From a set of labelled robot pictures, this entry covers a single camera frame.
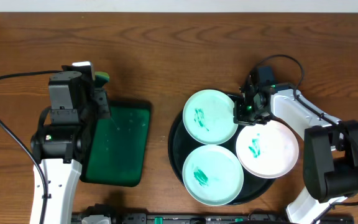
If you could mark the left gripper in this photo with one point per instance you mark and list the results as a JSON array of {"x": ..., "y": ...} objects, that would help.
[{"x": 101, "y": 101}]

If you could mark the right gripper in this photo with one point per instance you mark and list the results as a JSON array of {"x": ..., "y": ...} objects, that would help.
[{"x": 239, "y": 116}]

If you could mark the green yellow sponge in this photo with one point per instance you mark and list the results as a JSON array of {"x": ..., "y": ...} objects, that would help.
[{"x": 101, "y": 78}]

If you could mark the mint green plate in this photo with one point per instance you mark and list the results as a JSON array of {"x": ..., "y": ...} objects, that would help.
[
  {"x": 213, "y": 175},
  {"x": 208, "y": 117}
]

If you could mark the white plate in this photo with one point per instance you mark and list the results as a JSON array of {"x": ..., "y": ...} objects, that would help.
[{"x": 268, "y": 151}]

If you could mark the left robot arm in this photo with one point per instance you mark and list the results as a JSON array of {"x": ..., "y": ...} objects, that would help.
[{"x": 63, "y": 141}]

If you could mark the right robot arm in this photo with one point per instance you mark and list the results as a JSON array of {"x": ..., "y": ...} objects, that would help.
[{"x": 330, "y": 160}]

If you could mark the green rectangular tray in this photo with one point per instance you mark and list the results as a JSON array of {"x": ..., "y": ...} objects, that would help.
[{"x": 117, "y": 153}]

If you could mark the black round tray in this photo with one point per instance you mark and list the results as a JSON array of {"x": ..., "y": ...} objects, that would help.
[{"x": 181, "y": 144}]

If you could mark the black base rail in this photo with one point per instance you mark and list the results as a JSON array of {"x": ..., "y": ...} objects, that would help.
[{"x": 142, "y": 218}]

